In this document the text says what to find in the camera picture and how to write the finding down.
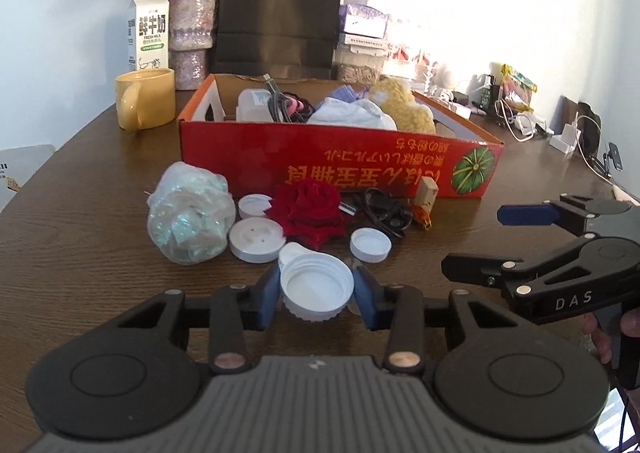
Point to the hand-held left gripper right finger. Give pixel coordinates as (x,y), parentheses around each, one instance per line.
(367,300)

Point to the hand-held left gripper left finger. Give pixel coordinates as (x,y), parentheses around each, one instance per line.
(267,298)

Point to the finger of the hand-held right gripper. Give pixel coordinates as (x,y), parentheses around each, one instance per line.
(525,214)
(475,268)

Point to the large white threaded lid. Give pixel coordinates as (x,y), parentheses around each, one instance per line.
(315,285)

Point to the red cardboard box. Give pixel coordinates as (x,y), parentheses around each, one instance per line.
(300,158)

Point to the yellow white plush toy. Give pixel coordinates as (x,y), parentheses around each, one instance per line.
(400,105)

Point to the person's right hand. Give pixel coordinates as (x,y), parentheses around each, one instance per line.
(600,338)

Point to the white plastic lid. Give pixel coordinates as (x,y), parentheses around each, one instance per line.
(370,244)

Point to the white round puck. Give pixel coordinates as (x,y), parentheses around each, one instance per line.
(256,239)

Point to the white power adapter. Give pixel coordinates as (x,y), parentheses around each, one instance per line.
(565,140)

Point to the white charger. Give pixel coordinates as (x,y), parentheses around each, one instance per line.
(525,124)

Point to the small white notched lid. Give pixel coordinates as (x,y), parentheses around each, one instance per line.
(252,207)

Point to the red artificial rose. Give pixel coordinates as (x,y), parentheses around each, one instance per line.
(310,208)

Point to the crumpled clear plastic bag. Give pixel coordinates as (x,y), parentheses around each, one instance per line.
(187,213)

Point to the green spray bottle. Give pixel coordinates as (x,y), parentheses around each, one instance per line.
(489,90)

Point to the yellow green snack packet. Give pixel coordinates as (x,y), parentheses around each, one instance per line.
(517,83)

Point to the white plastic bag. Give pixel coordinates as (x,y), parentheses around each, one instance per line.
(350,115)

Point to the group of water bottles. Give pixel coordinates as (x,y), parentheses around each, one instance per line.
(415,58)

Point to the white plastic container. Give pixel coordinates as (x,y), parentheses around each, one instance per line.
(252,105)

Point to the clear sunflower seed container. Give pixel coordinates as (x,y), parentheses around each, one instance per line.
(357,68)

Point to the yellow mug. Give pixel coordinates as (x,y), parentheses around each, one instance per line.
(150,100)

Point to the flat white box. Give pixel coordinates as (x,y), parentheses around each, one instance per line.
(362,42)

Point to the white printed board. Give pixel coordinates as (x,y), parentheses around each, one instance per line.
(22,173)

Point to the textured grey vase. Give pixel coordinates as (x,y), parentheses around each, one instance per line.
(192,33)

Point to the black paper bag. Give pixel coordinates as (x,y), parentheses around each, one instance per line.
(280,13)

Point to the white green milk carton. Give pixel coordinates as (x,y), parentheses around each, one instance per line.
(147,33)

